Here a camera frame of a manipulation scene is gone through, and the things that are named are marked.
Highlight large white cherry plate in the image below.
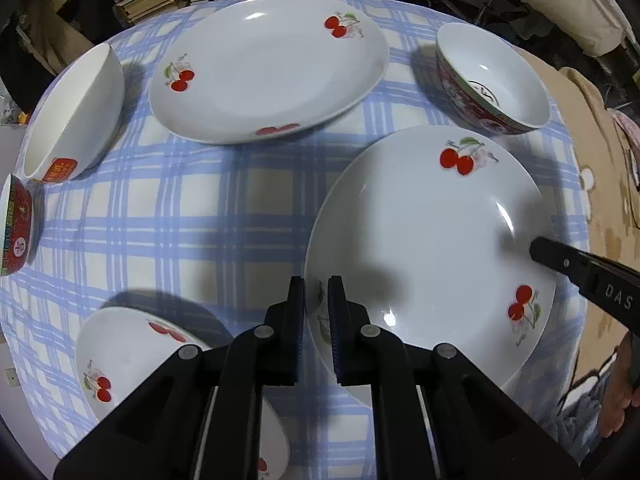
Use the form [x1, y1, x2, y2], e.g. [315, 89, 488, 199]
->
[304, 125, 557, 406]
[148, 0, 390, 146]

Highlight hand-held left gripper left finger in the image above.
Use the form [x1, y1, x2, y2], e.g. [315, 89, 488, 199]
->
[52, 276, 306, 480]

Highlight brown bear-print blanket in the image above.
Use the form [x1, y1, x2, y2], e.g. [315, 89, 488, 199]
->
[510, 45, 640, 411]

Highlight grey fleece cloth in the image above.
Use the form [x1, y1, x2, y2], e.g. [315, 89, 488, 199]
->
[550, 360, 616, 466]

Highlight brown cardboard sheet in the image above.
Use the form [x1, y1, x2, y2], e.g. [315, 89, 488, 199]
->
[15, 0, 96, 76]

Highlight pink patterned cloth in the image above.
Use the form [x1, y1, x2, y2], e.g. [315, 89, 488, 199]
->
[612, 110, 640, 186]

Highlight red patterned bowl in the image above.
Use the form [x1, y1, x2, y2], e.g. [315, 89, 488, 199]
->
[0, 172, 36, 277]
[435, 22, 551, 136]

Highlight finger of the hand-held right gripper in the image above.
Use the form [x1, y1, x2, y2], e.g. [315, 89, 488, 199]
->
[529, 237, 598, 293]

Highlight blue plaid tablecloth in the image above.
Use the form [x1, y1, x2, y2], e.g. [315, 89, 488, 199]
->
[0, 0, 591, 480]

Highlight white cherry bowl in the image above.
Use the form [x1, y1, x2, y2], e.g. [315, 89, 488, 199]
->
[75, 305, 291, 480]

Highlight plain white bowl red label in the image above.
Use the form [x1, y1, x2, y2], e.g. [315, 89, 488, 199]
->
[22, 42, 126, 183]

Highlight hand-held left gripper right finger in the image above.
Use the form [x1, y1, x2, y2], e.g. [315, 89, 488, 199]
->
[327, 275, 583, 480]

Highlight person's right hand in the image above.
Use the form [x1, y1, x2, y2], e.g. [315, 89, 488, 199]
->
[595, 332, 640, 438]

